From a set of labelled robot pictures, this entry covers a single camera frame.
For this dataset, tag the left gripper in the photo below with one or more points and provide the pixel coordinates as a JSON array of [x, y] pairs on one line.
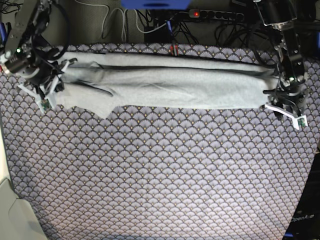
[[290, 98]]

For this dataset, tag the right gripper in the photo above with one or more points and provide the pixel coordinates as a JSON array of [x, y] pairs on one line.
[[30, 66]]

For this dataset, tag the light grey T-shirt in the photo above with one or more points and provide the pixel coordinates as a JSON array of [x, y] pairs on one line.
[[101, 82]]

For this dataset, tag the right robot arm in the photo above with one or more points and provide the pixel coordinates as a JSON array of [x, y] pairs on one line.
[[27, 53]]

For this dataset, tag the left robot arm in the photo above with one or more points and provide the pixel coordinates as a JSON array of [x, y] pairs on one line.
[[280, 16]]

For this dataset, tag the black power strip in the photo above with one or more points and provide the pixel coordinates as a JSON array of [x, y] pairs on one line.
[[216, 15]]

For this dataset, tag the blue box overhead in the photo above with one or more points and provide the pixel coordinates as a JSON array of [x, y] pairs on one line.
[[156, 4]]

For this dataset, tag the red black table clamp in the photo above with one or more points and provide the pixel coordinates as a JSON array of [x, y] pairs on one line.
[[174, 50]]

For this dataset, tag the black OpenArm box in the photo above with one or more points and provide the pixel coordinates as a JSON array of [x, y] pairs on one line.
[[305, 223]]

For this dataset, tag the black box under table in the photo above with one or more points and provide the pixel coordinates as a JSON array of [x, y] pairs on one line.
[[161, 35]]

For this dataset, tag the beige plastic furniture piece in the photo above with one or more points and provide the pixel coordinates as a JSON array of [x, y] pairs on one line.
[[17, 218]]

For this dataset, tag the fan-patterned table cloth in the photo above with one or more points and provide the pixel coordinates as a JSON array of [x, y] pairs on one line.
[[159, 173]]

